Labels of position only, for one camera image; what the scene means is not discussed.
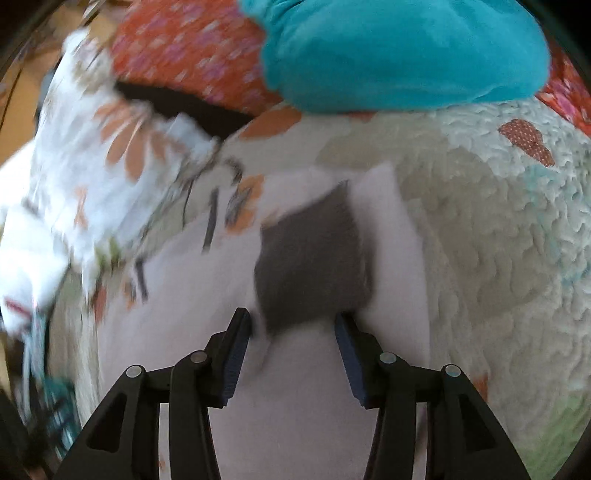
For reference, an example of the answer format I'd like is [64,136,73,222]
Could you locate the pale pink fleece cloth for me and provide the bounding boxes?
[99,164,432,480]

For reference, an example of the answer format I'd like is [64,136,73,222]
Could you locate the dark grey cloth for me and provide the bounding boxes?
[255,181,372,334]

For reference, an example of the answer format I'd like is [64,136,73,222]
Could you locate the white plastic bag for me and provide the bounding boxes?
[0,203,71,334]

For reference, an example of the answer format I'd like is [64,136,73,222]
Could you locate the teal fleece cloth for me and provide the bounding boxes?
[240,0,552,114]

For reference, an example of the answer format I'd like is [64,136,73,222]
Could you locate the heart patterned quilt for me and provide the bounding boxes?
[46,99,591,480]

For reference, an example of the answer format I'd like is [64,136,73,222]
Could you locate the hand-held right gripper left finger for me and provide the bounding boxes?
[53,307,254,480]

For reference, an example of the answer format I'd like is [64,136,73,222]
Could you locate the white floral pillow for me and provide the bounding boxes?
[25,30,223,282]

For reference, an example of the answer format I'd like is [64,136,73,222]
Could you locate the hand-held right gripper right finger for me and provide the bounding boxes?
[333,311,532,480]

